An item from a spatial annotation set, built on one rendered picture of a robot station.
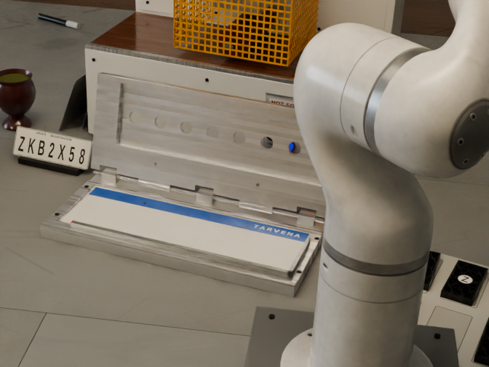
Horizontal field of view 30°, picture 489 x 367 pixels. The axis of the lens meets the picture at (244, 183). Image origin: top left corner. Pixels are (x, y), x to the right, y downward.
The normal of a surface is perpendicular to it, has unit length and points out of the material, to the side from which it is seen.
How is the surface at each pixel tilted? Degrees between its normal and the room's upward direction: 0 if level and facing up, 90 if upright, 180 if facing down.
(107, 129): 77
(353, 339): 89
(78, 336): 0
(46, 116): 0
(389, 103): 66
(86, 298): 0
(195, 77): 90
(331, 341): 89
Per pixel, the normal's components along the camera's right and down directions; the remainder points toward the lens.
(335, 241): -0.86, 0.19
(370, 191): 0.07, -0.55
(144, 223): 0.04, -0.87
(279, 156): -0.31, 0.23
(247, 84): -0.33, 0.44
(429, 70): -0.40, -0.58
